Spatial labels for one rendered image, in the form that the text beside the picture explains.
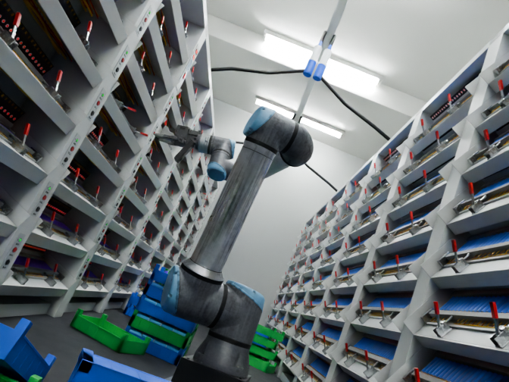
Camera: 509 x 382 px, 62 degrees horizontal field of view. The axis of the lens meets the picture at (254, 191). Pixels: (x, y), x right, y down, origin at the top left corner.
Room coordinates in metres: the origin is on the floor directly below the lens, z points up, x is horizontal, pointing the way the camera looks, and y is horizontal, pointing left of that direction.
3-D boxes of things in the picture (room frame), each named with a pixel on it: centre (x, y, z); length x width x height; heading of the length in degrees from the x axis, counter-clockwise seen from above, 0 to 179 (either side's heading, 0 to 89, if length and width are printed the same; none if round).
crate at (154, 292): (2.30, 0.15, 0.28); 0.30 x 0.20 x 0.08; 87
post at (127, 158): (2.15, 0.71, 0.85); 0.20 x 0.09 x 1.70; 88
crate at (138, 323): (2.30, 0.15, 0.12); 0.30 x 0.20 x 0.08; 87
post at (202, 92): (2.85, 0.68, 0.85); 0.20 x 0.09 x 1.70; 88
